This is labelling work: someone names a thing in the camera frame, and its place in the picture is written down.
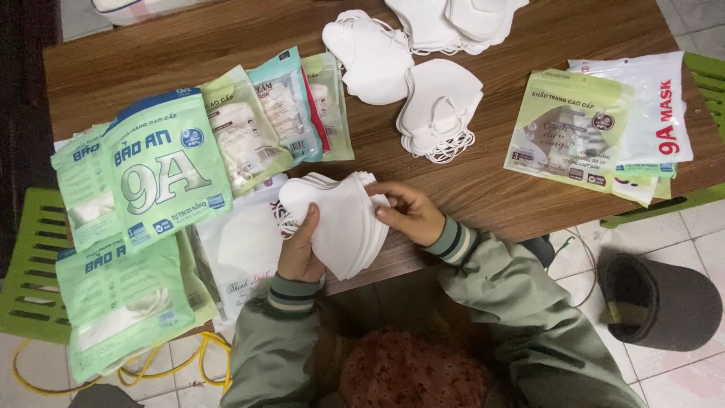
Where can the dark grey slipper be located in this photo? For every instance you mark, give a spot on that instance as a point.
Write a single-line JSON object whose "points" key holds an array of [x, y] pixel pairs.
{"points": [[674, 306], [105, 398]]}

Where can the rounded white mask stack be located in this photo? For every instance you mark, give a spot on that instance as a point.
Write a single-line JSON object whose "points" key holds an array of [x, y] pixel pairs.
{"points": [[374, 59]]}

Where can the teal mask packet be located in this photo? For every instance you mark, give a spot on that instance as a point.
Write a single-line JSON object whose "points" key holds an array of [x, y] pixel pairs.
{"points": [[286, 102]]}

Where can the person's left hand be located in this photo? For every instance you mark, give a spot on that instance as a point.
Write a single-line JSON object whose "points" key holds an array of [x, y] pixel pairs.
{"points": [[297, 255]]}

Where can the pale green mask packet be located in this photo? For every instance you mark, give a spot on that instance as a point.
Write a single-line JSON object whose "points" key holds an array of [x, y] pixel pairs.
{"points": [[334, 107], [243, 130]]}

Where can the person's red patterned lap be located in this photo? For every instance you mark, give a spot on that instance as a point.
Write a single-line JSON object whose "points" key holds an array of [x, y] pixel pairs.
{"points": [[413, 371]]}

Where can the narrow green mask packet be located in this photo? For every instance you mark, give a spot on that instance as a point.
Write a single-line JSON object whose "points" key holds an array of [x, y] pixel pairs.
{"points": [[79, 181]]}

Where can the large green mask packet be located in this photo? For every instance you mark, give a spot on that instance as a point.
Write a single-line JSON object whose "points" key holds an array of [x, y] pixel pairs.
{"points": [[167, 170]]}

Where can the green packet with clear window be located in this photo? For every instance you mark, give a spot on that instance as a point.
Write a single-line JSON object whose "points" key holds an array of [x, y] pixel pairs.
{"points": [[122, 300]]}

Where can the clear white mask packet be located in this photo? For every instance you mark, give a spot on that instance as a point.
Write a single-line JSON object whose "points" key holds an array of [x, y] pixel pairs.
{"points": [[243, 255]]}

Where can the stack of white masks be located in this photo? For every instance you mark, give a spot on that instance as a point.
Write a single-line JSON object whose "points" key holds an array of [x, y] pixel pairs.
{"points": [[345, 226]]}

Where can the red mask packet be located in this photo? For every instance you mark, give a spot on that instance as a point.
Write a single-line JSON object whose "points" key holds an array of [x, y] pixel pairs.
{"points": [[315, 113]]}

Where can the green plastic stool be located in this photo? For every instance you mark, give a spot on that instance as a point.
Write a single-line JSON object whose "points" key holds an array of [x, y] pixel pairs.
{"points": [[31, 266], [708, 85]]}

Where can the white mask stack with loops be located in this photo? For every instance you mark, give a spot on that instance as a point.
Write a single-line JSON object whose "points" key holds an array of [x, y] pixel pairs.
{"points": [[439, 107]]}

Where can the pile of empty packets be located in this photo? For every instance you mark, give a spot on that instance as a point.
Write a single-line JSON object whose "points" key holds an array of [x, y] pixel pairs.
{"points": [[643, 184]]}

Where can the large heap of white masks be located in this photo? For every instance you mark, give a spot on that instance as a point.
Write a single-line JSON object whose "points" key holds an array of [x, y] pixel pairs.
{"points": [[453, 22]]}

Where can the person's right hand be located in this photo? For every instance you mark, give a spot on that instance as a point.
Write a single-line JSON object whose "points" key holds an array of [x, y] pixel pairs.
{"points": [[416, 218]]}

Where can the white packet with red print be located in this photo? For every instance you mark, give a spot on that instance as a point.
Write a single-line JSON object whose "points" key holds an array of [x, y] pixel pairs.
{"points": [[660, 107]]}

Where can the empty olive green packet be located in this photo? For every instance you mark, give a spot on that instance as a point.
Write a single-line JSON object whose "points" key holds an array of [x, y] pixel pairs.
{"points": [[569, 130]]}

